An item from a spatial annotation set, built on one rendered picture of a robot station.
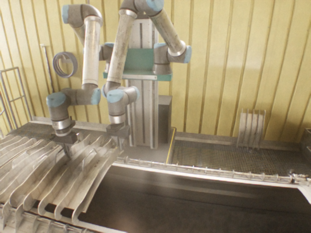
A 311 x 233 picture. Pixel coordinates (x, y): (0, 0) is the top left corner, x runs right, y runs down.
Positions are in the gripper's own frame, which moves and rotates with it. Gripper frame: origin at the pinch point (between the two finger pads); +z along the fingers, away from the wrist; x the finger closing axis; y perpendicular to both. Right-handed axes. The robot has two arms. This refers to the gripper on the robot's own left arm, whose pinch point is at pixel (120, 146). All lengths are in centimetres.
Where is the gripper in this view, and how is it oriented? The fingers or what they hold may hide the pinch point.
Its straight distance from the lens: 115.5
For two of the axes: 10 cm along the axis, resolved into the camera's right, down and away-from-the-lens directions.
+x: -9.8, -0.9, 1.9
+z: 0.0, 9.1, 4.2
